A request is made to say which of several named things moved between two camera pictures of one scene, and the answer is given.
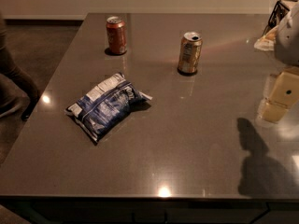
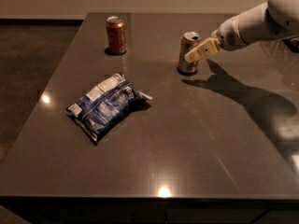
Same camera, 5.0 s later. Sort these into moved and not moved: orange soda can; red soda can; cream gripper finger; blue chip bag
Moved: cream gripper finger
Not moved: orange soda can; blue chip bag; red soda can
